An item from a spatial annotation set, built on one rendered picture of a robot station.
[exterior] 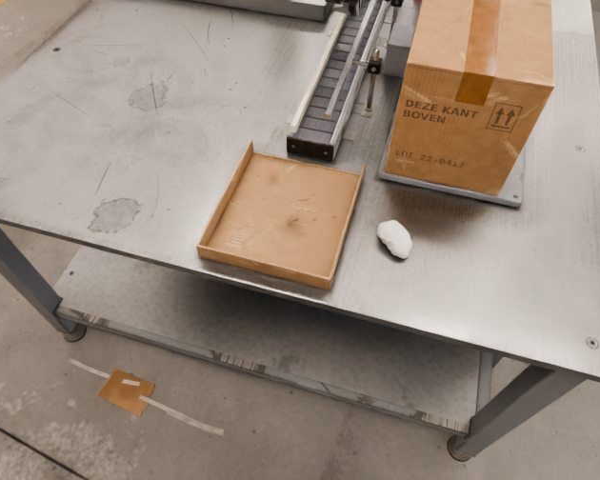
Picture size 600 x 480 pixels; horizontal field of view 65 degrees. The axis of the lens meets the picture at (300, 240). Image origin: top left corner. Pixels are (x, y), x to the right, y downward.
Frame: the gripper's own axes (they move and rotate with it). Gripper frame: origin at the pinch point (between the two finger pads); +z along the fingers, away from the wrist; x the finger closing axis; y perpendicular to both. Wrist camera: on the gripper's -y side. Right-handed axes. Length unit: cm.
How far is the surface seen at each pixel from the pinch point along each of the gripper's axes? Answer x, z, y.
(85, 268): 85, 33, 76
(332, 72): 19.0, -4.7, 1.6
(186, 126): 42, -12, 32
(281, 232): 62, -24, 0
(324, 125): 35.7, -14.4, -1.3
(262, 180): 52, -18, 8
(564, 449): 102, 49, -90
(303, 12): -5.3, 12.9, 18.0
